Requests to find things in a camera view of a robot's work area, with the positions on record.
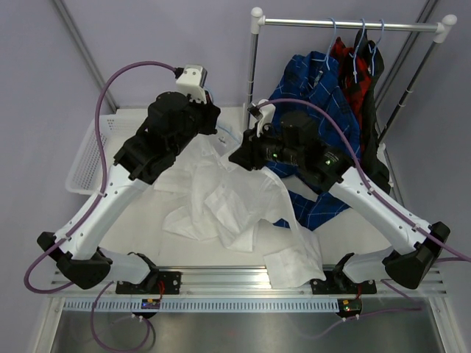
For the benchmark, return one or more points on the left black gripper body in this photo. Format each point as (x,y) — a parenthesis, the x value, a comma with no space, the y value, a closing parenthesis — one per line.
(199,116)

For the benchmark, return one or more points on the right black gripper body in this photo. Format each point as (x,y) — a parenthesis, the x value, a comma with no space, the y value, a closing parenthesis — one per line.
(267,148)

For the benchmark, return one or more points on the white shirt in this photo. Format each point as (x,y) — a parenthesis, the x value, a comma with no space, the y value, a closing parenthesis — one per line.
(225,201)

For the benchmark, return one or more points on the blue plaid shirt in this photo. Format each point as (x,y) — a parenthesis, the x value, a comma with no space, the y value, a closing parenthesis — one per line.
(311,78)

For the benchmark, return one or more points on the light blue wire hanger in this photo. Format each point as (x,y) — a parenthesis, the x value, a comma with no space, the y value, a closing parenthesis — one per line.
(228,132)

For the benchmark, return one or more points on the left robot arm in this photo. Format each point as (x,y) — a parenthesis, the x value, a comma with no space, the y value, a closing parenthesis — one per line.
(173,120)

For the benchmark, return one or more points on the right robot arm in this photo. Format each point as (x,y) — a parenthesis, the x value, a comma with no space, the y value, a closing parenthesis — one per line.
(415,243)

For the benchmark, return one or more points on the black pinstripe shirt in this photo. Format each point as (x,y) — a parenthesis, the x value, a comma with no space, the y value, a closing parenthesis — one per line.
(376,170)

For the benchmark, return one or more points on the red black plaid shirt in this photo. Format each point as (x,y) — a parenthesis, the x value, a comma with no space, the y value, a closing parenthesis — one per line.
(354,93)

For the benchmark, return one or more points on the white plastic basket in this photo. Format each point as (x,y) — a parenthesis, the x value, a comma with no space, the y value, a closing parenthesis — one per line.
(85,174)

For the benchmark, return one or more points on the white and silver clothes rack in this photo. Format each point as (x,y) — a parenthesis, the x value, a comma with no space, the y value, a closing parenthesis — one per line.
(440,31)

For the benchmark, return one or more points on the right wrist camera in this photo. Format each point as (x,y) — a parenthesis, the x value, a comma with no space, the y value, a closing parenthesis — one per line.
(263,112)

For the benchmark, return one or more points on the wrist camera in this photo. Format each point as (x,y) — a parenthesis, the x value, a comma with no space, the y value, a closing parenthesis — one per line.
(263,112)
(190,81)

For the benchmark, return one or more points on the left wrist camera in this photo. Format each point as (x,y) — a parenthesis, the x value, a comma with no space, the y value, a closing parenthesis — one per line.
(190,81)

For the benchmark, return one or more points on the blue shirt wire hanger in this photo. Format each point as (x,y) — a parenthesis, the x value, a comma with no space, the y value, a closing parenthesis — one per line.
(331,43)

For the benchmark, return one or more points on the red shirt wire hanger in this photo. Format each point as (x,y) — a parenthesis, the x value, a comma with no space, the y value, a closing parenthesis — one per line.
(357,47)

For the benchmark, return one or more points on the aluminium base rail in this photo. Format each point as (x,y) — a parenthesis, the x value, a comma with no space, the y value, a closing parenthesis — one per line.
(240,280)

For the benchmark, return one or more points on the black shirt wire hanger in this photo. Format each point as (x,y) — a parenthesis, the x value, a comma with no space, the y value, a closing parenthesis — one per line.
(374,49)

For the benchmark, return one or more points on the grey frame post left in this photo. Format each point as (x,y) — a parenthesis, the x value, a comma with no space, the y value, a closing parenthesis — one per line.
(71,28)

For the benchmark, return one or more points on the white slotted cable duct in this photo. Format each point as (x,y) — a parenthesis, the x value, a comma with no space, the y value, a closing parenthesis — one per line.
(201,305)

